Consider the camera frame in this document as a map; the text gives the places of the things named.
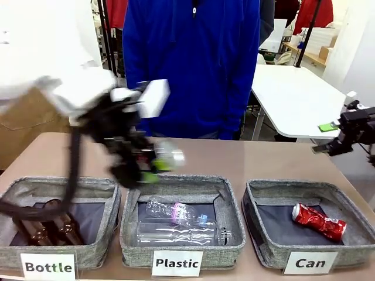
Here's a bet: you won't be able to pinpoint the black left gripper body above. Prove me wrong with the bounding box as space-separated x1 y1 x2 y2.
70 92 155 189

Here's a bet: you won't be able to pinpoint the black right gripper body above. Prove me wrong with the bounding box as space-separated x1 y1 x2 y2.
329 101 375 156

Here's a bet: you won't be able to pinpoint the crushed dark blue can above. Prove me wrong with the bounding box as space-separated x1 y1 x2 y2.
152 140 188 171

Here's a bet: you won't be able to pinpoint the pink label plastic bottle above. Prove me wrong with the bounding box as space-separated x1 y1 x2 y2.
145 197 210 228

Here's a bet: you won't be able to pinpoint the large clear plastic bottle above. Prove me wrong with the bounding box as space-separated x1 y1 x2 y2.
137 220 234 247

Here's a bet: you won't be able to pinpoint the crushed red can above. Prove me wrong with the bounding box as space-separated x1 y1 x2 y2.
291 202 347 242

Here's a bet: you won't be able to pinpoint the brown glass bottle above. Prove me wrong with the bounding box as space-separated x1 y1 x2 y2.
13 206 53 247
43 198 86 246

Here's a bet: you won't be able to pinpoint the blue hoodie left forearm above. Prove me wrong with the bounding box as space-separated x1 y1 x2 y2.
227 58 261 141

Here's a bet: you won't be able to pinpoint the blue hoodie right forearm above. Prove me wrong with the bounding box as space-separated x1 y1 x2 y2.
122 29 149 138

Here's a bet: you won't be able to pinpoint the grey fabric basket plastic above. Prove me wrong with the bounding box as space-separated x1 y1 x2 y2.
119 174 247 269

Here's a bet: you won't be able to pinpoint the grey fabric basket can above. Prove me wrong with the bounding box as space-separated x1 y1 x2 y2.
241 179 375 269

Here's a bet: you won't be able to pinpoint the grey fabric basket bottle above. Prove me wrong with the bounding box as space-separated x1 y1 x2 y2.
0 175 122 270

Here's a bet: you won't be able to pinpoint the white sign reading Can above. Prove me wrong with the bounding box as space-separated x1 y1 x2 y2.
283 251 339 275

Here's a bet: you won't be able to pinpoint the wooden workbench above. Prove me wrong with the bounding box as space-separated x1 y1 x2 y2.
282 42 326 74

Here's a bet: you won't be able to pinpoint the small cardboard box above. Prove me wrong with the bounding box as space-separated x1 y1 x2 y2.
318 46 336 61

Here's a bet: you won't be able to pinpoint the stacked white boxes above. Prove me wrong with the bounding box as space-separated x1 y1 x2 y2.
301 26 346 57

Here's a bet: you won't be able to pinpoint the white sign reading Plastic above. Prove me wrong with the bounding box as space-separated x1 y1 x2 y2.
151 251 204 277

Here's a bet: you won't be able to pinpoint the black light stand pole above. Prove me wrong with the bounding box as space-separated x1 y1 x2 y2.
295 0 322 68

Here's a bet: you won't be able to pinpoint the black tripod stand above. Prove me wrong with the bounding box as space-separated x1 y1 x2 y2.
97 0 127 88

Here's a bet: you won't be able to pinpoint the white storage box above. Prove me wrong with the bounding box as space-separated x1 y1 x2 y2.
259 19 288 52

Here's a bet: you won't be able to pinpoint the red hanging jacket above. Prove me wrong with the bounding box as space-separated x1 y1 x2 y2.
292 0 334 36
104 0 127 30

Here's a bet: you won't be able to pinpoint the person in blue hoodie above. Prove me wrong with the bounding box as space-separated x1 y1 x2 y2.
121 0 261 141

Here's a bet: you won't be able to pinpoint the person in dark jacket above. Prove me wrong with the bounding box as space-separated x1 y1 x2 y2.
258 0 276 48

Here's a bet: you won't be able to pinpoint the white sign reading Bottle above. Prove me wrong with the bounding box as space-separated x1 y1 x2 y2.
19 252 77 280

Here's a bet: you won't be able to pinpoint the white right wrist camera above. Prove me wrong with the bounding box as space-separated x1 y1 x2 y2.
344 90 362 111

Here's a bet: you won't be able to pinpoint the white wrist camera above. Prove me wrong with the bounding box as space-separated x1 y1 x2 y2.
344 90 362 111
111 78 172 118

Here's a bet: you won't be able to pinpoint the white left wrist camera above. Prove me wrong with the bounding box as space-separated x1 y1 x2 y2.
111 78 172 118

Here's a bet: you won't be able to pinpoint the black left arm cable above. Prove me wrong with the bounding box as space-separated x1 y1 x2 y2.
0 128 86 224

